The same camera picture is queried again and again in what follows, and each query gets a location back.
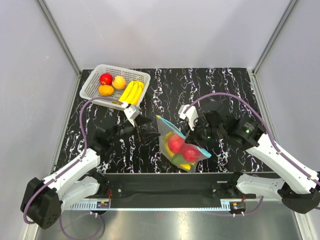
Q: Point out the clear zip top bag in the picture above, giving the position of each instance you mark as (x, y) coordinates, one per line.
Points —
(165, 127)

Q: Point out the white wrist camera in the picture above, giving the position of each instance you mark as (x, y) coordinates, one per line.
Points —
(189, 113)
(131, 112)

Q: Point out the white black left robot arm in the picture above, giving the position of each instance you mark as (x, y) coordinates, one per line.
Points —
(45, 199)

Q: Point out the small orange mango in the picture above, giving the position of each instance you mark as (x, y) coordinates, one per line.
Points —
(105, 90)

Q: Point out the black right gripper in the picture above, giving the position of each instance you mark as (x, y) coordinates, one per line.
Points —
(192, 137)

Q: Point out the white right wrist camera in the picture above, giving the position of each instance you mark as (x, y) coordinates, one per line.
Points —
(189, 113)

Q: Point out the orange green mango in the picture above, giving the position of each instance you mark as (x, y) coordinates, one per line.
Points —
(178, 159)

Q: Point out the white perforated plastic basket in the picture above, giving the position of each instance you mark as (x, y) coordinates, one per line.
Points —
(89, 89)

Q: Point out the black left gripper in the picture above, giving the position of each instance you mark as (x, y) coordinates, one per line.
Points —
(145, 137)

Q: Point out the red apple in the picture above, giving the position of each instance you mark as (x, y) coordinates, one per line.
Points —
(175, 143)
(106, 79)
(190, 153)

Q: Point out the yellow peach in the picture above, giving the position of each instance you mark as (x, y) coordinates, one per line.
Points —
(119, 83)

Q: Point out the yellow banana bunch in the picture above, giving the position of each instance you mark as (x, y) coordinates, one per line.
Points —
(187, 166)
(133, 92)

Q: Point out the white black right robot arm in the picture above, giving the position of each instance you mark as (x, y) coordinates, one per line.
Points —
(297, 186)

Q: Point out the red apple in basket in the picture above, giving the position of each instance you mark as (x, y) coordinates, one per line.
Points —
(106, 79)

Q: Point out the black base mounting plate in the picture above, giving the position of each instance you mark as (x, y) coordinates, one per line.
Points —
(212, 185)

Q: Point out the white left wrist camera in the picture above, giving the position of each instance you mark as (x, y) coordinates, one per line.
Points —
(131, 112)

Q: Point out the aluminium frame rail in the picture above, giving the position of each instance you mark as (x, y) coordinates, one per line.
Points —
(192, 203)

